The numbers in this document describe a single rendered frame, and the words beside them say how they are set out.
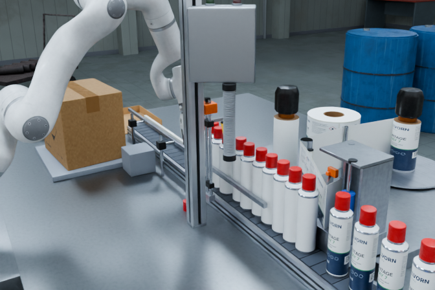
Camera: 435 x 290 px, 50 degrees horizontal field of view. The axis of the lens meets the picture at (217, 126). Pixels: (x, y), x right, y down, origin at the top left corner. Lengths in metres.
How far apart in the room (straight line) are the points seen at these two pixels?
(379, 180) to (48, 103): 0.88
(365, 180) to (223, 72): 0.43
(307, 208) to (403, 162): 0.62
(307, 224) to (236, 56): 0.45
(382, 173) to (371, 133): 0.54
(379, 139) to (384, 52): 2.73
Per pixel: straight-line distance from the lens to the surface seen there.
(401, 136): 1.70
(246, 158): 1.36
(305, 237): 1.22
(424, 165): 1.83
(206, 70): 1.21
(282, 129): 1.64
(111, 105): 1.84
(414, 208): 1.54
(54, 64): 1.38
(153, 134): 2.06
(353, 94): 4.56
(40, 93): 1.36
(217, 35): 1.20
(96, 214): 1.56
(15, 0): 8.91
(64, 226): 1.53
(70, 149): 1.83
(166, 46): 1.53
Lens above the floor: 1.57
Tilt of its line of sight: 19 degrees down
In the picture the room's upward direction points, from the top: 1 degrees counter-clockwise
